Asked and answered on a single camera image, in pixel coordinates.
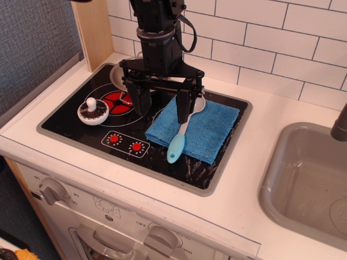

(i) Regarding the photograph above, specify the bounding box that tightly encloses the black toy stovetop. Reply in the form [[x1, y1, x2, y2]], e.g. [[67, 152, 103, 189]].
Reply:
[[37, 63, 253, 196]]

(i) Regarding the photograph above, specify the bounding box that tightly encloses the left red stove knob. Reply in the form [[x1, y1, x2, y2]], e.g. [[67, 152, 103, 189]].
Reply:
[[109, 134, 119, 144]]

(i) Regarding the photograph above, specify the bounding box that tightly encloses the right red stove knob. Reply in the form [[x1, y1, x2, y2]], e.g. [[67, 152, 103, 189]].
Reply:
[[131, 142, 142, 152]]

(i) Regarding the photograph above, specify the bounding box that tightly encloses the red stove knob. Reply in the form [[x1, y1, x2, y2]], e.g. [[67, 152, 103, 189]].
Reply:
[[131, 142, 142, 152], [109, 134, 119, 144]]

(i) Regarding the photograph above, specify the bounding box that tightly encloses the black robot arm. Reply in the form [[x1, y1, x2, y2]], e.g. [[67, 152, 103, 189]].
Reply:
[[119, 1, 204, 124]]

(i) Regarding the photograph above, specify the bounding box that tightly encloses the silver pot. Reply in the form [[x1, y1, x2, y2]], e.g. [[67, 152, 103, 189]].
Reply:
[[110, 51, 188, 94]]

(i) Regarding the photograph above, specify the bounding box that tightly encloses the oven door with handle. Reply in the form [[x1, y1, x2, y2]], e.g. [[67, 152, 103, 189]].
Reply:
[[69, 225, 229, 259]]

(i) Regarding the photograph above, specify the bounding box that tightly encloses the grey timer knob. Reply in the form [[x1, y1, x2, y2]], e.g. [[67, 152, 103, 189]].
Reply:
[[39, 178, 67, 205]]

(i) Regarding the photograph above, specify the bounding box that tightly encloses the grey faucet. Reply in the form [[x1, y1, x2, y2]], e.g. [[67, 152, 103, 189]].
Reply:
[[330, 103, 347, 142]]

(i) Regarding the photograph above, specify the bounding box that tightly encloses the light wooden post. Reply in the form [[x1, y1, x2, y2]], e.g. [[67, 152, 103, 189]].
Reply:
[[71, 0, 114, 72]]

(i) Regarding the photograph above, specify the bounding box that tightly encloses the light blue handled spoon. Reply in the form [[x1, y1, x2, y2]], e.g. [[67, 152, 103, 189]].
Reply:
[[167, 97, 206, 164]]

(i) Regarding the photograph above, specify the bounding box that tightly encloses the white round potato masher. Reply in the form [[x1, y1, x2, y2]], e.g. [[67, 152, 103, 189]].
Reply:
[[77, 97, 110, 126]]

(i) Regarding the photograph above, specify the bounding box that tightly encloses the grey sink basin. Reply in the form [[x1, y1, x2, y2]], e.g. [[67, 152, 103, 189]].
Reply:
[[259, 122, 346, 251]]

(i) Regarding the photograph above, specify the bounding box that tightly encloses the grey oven temperature knob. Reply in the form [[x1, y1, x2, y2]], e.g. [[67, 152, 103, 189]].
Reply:
[[144, 226, 178, 258]]

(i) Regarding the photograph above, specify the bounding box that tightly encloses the black cable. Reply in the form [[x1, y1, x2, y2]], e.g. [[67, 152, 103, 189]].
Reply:
[[173, 14, 197, 54]]

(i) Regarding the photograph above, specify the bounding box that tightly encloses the blue folded cloth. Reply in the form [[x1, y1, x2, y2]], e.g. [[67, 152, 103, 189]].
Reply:
[[145, 98, 240, 164]]

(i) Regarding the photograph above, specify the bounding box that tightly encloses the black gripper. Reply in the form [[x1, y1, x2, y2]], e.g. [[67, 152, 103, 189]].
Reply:
[[119, 34, 204, 125]]

